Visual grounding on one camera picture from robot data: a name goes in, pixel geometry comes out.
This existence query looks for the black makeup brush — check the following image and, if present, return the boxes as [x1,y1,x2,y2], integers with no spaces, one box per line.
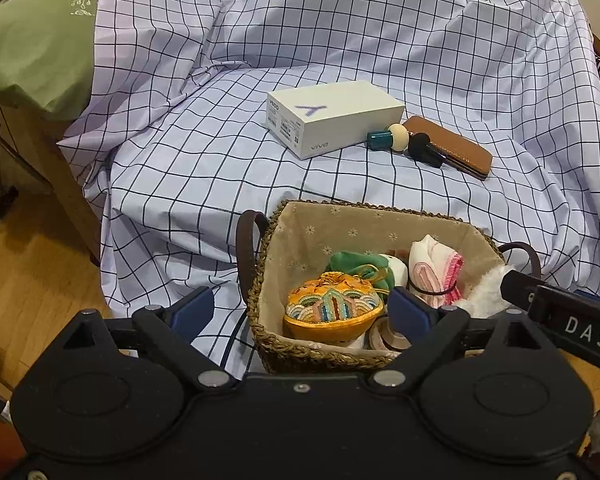
[407,132,445,168]

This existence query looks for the pink white cloth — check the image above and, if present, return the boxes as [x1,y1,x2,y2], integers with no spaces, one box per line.
[407,234,464,309]

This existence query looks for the woven lined basket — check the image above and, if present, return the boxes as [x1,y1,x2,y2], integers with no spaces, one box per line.
[236,200,541,374]

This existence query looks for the checkered lilac cloth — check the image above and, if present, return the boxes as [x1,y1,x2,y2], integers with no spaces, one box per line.
[61,0,600,375]

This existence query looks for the brown leather wallet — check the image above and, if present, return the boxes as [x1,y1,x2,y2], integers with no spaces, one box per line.
[403,116,492,180]

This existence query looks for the white vivo phone box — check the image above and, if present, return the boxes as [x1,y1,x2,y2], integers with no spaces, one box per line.
[265,80,405,160]

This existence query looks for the green cloth in basket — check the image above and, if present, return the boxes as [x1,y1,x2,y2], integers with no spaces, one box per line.
[325,250,396,294]

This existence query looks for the green tape roll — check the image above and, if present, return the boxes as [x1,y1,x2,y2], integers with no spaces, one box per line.
[367,315,411,352]

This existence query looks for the orange embroidered pouch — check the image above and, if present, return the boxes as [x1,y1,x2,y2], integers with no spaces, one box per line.
[283,271,385,344]

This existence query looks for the green printed cushion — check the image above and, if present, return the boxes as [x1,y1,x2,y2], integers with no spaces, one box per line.
[0,0,98,120]

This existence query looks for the white plush toy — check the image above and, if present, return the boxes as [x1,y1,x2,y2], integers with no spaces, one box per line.
[453,264,514,318]

